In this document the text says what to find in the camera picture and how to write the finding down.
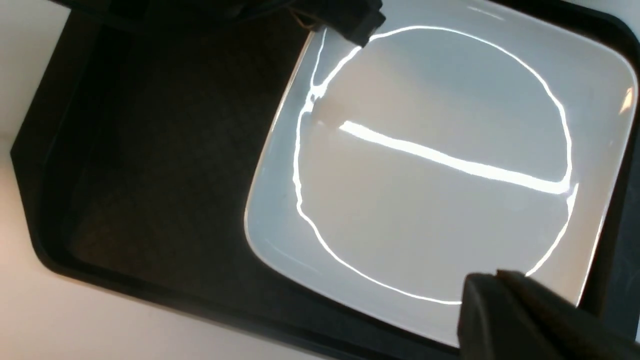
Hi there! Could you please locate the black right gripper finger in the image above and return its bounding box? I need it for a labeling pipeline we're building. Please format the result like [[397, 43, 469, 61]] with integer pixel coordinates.
[[457, 269, 640, 360]]

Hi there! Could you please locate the large white square plate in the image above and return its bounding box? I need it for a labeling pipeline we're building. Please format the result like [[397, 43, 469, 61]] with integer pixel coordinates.
[[244, 0, 639, 347]]

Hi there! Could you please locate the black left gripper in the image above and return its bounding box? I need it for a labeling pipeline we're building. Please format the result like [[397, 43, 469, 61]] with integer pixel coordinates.
[[58, 0, 386, 47]]

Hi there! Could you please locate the black serving tray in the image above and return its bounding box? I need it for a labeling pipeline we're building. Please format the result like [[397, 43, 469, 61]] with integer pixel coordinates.
[[11, 0, 639, 360]]

